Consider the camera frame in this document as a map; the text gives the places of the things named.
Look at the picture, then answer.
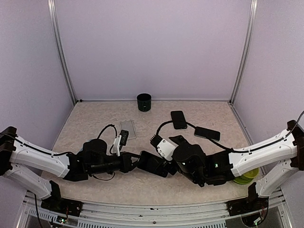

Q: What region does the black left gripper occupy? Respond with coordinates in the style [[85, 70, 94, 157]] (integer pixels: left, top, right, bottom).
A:
[[89, 152, 145, 175]]

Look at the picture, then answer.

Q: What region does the black smartphone teal edge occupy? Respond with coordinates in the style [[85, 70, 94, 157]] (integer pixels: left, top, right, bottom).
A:
[[194, 126, 220, 142], [137, 151, 178, 178], [171, 111, 187, 130]]

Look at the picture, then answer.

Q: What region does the clear phone case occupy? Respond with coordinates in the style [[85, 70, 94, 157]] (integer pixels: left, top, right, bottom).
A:
[[120, 120, 137, 140]]

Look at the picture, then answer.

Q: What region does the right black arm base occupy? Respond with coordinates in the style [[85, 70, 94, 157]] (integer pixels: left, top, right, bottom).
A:
[[227, 182, 269, 216]]

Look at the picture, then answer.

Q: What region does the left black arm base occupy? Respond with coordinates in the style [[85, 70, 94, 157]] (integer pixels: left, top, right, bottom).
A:
[[41, 180, 83, 217]]

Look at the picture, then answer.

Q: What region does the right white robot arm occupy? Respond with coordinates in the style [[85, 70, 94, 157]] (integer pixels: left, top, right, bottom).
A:
[[157, 120, 304, 211]]

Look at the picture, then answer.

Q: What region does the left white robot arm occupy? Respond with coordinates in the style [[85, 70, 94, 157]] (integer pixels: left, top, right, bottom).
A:
[[0, 126, 140, 211]]

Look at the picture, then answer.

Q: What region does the light blue phone case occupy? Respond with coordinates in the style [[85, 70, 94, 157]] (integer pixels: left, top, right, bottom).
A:
[[81, 140, 91, 152]]

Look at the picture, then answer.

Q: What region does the dark green cup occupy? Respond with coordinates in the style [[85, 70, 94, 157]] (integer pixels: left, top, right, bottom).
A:
[[137, 93, 152, 112]]

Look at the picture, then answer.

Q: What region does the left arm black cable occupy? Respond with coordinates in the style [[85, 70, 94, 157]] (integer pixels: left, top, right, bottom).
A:
[[97, 124, 119, 155]]

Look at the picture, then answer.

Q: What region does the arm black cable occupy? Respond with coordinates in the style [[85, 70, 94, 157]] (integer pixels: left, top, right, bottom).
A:
[[155, 121, 233, 152], [97, 124, 119, 155]]

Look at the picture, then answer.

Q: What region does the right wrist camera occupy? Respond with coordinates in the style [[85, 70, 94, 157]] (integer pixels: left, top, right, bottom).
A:
[[150, 135, 177, 162]]

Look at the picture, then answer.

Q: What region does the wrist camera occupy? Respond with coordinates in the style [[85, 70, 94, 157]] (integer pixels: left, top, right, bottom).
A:
[[119, 130, 129, 146], [150, 135, 177, 162]]

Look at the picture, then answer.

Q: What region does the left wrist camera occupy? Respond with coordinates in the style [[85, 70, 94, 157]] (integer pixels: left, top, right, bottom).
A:
[[119, 130, 129, 146]]

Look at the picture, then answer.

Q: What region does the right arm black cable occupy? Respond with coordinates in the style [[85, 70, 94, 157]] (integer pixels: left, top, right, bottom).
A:
[[155, 121, 233, 152]]

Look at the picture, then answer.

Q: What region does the front aluminium rail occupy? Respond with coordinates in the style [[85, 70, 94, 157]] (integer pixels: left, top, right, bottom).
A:
[[14, 187, 293, 228]]

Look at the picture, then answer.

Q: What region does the right aluminium frame post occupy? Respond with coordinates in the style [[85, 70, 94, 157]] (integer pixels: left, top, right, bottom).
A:
[[229, 0, 258, 106]]

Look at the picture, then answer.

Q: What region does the aluminium frame post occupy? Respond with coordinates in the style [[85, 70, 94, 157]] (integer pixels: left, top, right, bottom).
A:
[[229, 0, 258, 106], [47, 0, 77, 105]]

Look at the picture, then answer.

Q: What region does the left aluminium frame post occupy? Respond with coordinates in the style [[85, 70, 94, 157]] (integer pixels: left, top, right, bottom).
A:
[[47, 0, 77, 105]]

